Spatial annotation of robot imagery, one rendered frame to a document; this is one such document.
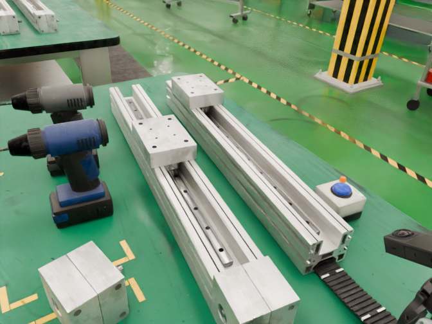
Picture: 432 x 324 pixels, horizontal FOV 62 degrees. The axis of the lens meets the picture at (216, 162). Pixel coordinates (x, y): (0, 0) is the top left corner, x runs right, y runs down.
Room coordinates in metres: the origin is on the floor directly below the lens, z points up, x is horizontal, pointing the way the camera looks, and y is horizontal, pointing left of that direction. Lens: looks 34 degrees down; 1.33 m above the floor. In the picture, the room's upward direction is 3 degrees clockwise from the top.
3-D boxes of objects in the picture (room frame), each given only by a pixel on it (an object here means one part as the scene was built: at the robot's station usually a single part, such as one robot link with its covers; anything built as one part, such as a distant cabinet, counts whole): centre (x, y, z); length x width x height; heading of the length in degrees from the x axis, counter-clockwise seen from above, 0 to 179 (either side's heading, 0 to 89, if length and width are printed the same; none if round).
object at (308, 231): (0.83, -0.04, 0.82); 0.80 x 0.10 x 0.09; 27
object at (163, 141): (0.75, 0.13, 0.87); 0.16 x 0.11 x 0.07; 27
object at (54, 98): (0.75, 0.39, 0.89); 0.20 x 0.08 x 0.22; 112
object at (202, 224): (0.75, 0.13, 0.82); 0.80 x 0.10 x 0.09; 27
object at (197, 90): (1.06, 0.07, 0.87); 0.16 x 0.11 x 0.07; 27
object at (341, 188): (0.64, -0.28, 0.84); 0.04 x 0.04 x 0.02
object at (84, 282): (0.36, 0.19, 0.83); 0.11 x 0.10 x 0.10; 136
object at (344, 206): (0.64, -0.27, 0.81); 0.10 x 0.08 x 0.06; 117
